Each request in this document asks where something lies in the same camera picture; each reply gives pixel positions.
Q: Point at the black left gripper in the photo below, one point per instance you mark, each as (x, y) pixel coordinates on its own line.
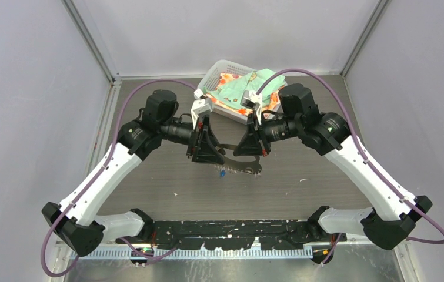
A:
(206, 151)

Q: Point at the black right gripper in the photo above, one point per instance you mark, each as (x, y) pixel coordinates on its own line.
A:
(254, 141)

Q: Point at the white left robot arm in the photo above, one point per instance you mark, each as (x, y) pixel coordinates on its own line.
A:
(75, 218)

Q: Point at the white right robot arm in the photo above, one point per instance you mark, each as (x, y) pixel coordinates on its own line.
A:
(393, 211)

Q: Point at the green cloth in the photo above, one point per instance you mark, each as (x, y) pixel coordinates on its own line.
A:
(245, 87)

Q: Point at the white plastic basket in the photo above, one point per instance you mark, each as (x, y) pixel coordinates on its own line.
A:
(225, 83)

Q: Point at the orange floral cloth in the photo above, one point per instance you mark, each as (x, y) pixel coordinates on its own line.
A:
(225, 81)

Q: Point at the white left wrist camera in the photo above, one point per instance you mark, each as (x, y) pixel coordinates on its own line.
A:
(199, 109)

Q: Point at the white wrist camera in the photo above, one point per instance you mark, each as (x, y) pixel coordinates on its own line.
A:
(251, 100)
(199, 109)

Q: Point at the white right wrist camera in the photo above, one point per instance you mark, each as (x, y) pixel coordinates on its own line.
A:
(251, 100)

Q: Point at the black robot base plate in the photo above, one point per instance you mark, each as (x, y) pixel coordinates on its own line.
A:
(232, 234)

